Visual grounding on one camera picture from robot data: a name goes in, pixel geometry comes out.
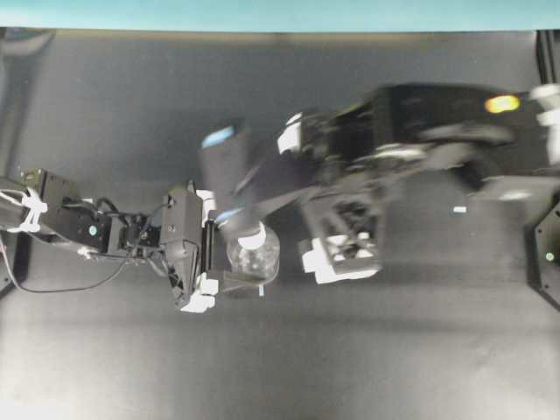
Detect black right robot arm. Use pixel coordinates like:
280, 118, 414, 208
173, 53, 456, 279
199, 83, 559, 286

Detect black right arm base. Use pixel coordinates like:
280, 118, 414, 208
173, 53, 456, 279
528, 202, 559, 311

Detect white bottle cap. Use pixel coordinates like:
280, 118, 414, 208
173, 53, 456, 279
237, 222, 267, 250

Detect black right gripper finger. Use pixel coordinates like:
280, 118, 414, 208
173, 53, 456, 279
220, 157, 319, 236
199, 118, 249, 210

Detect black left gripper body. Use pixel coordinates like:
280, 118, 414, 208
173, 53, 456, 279
159, 181, 218, 313

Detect clear plastic bottle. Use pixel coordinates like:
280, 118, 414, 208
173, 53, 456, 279
227, 224, 281, 282

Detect black cable on table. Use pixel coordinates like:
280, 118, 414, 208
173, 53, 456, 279
0, 227, 137, 293

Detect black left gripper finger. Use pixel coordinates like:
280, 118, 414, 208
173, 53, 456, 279
196, 269, 265, 298
195, 189, 239, 228

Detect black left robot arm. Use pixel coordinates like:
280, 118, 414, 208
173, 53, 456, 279
1, 169, 268, 313

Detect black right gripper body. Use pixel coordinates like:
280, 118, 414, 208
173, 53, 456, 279
276, 85, 436, 284

